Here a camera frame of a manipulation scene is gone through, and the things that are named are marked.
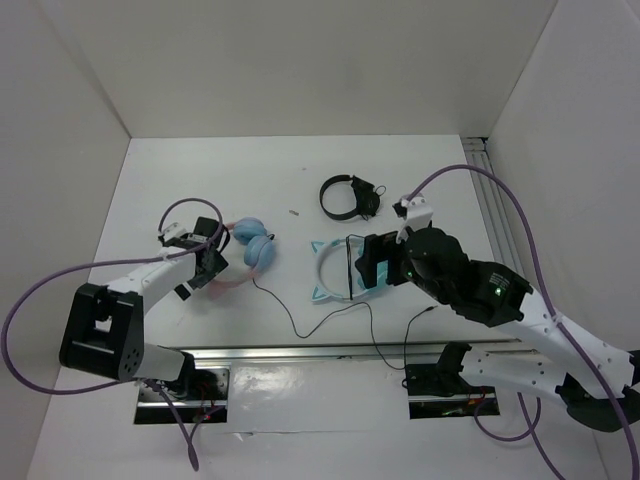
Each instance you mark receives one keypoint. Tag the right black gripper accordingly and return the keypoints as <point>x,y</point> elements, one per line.
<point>378,247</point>

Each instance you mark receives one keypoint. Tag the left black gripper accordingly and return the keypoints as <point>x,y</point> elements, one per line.
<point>218,266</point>

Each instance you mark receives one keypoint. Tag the pink blue cat-ear headphones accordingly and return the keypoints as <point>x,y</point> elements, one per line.
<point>259,253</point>

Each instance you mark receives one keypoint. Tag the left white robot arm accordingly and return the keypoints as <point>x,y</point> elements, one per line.
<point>104,334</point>

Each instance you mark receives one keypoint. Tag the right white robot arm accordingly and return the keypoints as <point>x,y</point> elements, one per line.
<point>592,379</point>

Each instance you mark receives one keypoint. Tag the black headphones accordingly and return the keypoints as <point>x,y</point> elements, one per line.
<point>366,198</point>

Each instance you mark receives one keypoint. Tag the white teal cat-ear headphones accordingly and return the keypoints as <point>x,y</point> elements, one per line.
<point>335,275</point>

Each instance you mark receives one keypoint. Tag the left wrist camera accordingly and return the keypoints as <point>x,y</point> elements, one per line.
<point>170,233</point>

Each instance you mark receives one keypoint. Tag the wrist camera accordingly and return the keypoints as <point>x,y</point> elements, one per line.
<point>416,214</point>
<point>170,233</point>

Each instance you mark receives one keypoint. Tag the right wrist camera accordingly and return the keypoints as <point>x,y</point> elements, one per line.
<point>416,214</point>

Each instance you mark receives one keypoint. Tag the aluminium table edge rail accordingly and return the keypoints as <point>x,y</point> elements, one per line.
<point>310,353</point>

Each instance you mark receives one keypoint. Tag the aluminium side rail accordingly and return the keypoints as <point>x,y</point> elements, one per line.
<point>491,204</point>

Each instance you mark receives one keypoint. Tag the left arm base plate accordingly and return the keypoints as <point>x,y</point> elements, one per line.
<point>204,401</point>

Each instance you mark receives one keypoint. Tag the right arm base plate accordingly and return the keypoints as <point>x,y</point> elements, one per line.
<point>431,397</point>

